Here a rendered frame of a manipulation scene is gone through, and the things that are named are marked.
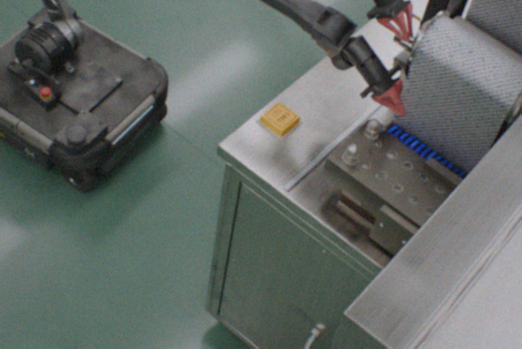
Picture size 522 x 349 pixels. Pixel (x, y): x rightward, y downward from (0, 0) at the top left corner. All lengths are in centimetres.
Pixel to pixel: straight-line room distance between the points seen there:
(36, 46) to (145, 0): 89
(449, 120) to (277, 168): 42
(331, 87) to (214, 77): 127
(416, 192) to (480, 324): 68
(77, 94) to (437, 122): 147
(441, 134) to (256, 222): 52
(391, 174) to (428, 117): 15
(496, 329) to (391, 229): 65
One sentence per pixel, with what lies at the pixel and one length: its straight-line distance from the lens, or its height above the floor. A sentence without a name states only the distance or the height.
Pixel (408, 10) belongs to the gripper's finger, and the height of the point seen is 130.
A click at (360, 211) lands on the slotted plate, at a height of 93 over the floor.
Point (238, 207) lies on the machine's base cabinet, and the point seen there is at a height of 72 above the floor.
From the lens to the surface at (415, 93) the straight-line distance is 192.
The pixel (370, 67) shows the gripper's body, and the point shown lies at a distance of 194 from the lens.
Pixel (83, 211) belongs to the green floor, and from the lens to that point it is 303.
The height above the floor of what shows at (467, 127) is 115.
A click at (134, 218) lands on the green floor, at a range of 301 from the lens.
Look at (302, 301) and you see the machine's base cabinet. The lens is 226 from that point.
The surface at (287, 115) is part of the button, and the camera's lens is 211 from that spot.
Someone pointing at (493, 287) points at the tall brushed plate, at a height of 144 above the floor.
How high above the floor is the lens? 250
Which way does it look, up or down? 51 degrees down
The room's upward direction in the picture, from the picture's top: 11 degrees clockwise
